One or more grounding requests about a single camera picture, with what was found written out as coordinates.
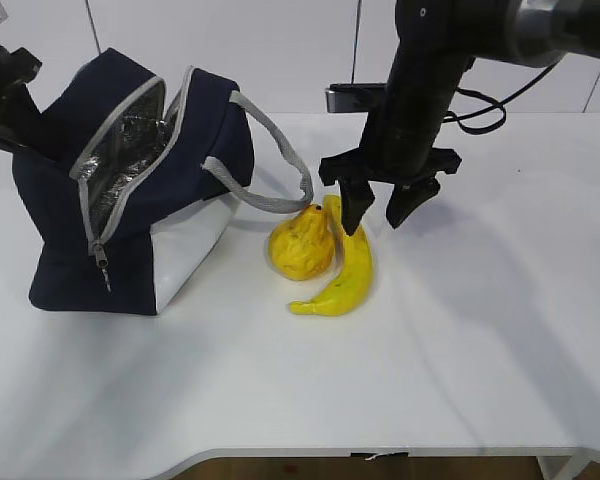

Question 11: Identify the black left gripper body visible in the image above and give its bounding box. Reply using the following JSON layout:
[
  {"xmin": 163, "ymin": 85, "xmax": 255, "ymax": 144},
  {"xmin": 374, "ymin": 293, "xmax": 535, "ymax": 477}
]
[{"xmin": 0, "ymin": 45, "xmax": 42, "ymax": 108}]

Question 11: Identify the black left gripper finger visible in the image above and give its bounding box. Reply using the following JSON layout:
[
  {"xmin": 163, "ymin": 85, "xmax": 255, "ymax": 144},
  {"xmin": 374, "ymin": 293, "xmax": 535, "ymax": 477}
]
[{"xmin": 0, "ymin": 85, "xmax": 66, "ymax": 162}]

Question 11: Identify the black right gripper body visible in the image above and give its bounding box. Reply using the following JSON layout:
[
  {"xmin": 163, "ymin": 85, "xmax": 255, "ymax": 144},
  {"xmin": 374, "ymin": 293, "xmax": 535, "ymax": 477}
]
[{"xmin": 319, "ymin": 112, "xmax": 461, "ymax": 186}]

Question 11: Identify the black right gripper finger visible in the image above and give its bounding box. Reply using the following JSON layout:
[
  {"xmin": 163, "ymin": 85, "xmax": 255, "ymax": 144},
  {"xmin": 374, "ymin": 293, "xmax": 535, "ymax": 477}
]
[
  {"xmin": 386, "ymin": 178, "xmax": 441, "ymax": 229},
  {"xmin": 339, "ymin": 179, "xmax": 375, "ymax": 235}
]

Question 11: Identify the yellow pear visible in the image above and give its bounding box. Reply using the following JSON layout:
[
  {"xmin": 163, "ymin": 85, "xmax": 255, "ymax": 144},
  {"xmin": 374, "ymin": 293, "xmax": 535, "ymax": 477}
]
[{"xmin": 267, "ymin": 204, "xmax": 335, "ymax": 281}]

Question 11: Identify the yellow banana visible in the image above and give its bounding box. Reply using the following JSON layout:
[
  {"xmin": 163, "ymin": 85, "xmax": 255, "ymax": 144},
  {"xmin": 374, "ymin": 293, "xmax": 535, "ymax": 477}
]
[{"xmin": 289, "ymin": 194, "xmax": 374, "ymax": 317}]

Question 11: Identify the navy insulated lunch bag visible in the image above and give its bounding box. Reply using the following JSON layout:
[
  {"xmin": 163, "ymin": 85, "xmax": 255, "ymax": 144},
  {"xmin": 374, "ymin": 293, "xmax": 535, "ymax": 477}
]
[{"xmin": 12, "ymin": 49, "xmax": 314, "ymax": 316}]

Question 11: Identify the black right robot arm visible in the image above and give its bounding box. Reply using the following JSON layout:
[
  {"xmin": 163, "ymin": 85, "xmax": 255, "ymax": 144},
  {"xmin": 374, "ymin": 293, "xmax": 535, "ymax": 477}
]
[{"xmin": 319, "ymin": 1, "xmax": 600, "ymax": 234}]

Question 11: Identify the white table leg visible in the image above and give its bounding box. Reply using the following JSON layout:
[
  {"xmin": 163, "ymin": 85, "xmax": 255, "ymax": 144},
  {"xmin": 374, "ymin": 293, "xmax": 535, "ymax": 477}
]
[{"xmin": 536, "ymin": 455, "xmax": 591, "ymax": 480}]

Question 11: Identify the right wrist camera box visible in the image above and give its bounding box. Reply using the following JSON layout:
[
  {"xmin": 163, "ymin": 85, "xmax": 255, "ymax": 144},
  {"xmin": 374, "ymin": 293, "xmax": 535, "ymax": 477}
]
[{"xmin": 325, "ymin": 83, "xmax": 386, "ymax": 114}]

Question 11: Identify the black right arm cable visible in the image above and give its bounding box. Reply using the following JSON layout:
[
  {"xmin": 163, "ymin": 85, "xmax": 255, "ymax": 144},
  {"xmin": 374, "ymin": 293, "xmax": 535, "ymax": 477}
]
[{"xmin": 444, "ymin": 54, "xmax": 566, "ymax": 135}]

